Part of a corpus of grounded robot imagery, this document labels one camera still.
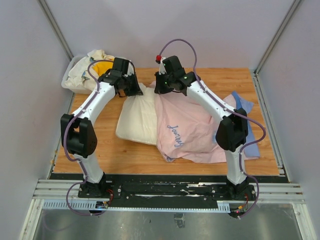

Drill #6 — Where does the orange cloth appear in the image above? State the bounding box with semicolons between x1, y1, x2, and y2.
92;61;113;77

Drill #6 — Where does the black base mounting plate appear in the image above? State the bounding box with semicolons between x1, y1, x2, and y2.
78;174;256;210

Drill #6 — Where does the grey slotted cable duct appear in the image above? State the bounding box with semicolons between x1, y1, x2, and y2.
42;199;231;213

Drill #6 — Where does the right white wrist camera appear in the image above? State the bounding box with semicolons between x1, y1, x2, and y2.
159;57;166;73

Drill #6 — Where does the clear plastic bin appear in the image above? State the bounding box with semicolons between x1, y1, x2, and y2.
61;54;118;95

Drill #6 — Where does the cream bear print pillow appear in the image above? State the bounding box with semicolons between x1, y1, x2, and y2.
115;83;157;146

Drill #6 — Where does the blue pink snowflake pillowcase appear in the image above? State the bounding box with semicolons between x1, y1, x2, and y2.
149;80;261;164

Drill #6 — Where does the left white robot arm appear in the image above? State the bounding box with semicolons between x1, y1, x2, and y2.
60;57;143;198

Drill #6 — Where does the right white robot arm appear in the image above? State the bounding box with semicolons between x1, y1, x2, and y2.
154;55;249;200

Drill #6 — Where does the cream patterned crumpled cloth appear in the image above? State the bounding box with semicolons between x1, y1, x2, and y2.
65;49;116;91

